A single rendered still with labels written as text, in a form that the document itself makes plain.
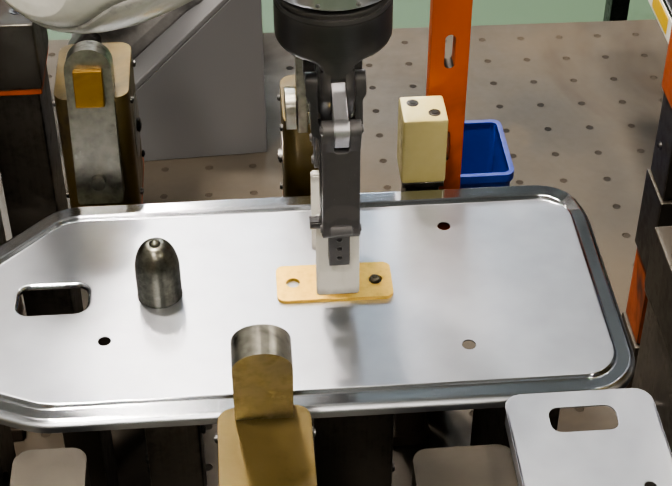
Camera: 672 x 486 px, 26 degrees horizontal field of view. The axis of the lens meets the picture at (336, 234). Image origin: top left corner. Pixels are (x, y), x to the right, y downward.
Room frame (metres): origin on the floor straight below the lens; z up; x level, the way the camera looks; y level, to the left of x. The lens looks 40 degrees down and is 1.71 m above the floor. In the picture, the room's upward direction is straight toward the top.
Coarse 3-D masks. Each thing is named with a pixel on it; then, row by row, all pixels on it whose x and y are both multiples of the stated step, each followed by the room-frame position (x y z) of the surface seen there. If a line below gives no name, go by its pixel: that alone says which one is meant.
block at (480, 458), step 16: (432, 448) 0.65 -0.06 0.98; (448, 448) 0.65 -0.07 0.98; (464, 448) 0.65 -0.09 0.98; (480, 448) 0.65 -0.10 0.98; (496, 448) 0.65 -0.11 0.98; (416, 464) 0.64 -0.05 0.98; (432, 464) 0.64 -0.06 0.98; (448, 464) 0.64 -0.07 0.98; (464, 464) 0.64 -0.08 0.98; (480, 464) 0.64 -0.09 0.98; (496, 464) 0.64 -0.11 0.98; (512, 464) 0.64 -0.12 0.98; (416, 480) 0.62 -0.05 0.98; (432, 480) 0.62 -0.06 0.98; (448, 480) 0.62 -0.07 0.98; (464, 480) 0.62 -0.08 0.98; (480, 480) 0.62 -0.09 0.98; (496, 480) 0.62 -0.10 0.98; (512, 480) 0.62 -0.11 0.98
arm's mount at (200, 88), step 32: (224, 0) 1.35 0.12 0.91; (256, 0) 1.36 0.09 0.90; (192, 32) 1.35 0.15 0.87; (224, 32) 1.35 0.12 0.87; (256, 32) 1.36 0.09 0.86; (160, 64) 1.34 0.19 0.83; (192, 64) 1.35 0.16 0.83; (224, 64) 1.35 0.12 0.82; (256, 64) 1.36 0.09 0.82; (160, 96) 1.34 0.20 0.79; (192, 96) 1.35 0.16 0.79; (224, 96) 1.35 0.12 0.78; (256, 96) 1.36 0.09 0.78; (160, 128) 1.34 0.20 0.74; (192, 128) 1.35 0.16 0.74; (224, 128) 1.35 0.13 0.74; (256, 128) 1.36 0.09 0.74
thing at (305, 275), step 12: (360, 264) 0.81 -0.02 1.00; (372, 264) 0.81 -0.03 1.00; (384, 264) 0.81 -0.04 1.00; (276, 276) 0.80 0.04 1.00; (288, 276) 0.80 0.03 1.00; (300, 276) 0.80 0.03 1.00; (312, 276) 0.80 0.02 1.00; (360, 276) 0.80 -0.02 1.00; (384, 276) 0.80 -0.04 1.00; (288, 288) 0.78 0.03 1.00; (300, 288) 0.78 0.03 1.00; (312, 288) 0.78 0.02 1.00; (360, 288) 0.78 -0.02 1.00; (372, 288) 0.78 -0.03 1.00; (384, 288) 0.78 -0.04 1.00; (288, 300) 0.77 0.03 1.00; (300, 300) 0.77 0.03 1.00; (312, 300) 0.77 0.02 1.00; (324, 300) 0.77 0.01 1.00; (336, 300) 0.77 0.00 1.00; (348, 300) 0.77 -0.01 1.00
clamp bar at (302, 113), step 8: (296, 64) 0.93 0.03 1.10; (296, 72) 0.92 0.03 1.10; (296, 80) 0.92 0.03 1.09; (296, 88) 0.92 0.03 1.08; (304, 88) 0.92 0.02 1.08; (296, 96) 0.93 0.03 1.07; (304, 96) 0.92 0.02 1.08; (304, 104) 0.92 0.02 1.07; (296, 112) 0.93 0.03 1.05; (304, 112) 0.92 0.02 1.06; (304, 120) 0.92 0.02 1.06; (304, 128) 0.92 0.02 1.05
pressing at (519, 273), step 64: (384, 192) 0.90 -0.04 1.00; (448, 192) 0.90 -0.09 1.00; (512, 192) 0.90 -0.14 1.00; (0, 256) 0.82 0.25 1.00; (64, 256) 0.82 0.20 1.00; (128, 256) 0.82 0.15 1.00; (192, 256) 0.82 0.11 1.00; (256, 256) 0.82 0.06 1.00; (384, 256) 0.82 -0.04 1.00; (448, 256) 0.82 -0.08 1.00; (512, 256) 0.82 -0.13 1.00; (576, 256) 0.82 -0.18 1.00; (0, 320) 0.75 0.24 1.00; (64, 320) 0.75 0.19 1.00; (128, 320) 0.75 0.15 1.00; (192, 320) 0.75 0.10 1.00; (256, 320) 0.75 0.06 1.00; (320, 320) 0.75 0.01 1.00; (384, 320) 0.75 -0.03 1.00; (448, 320) 0.75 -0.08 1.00; (512, 320) 0.75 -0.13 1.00; (576, 320) 0.75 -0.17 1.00; (0, 384) 0.69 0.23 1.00; (64, 384) 0.69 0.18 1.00; (128, 384) 0.69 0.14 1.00; (192, 384) 0.69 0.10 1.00; (320, 384) 0.69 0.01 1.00; (384, 384) 0.69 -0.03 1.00; (448, 384) 0.69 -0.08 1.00; (512, 384) 0.69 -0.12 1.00; (576, 384) 0.69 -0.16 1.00
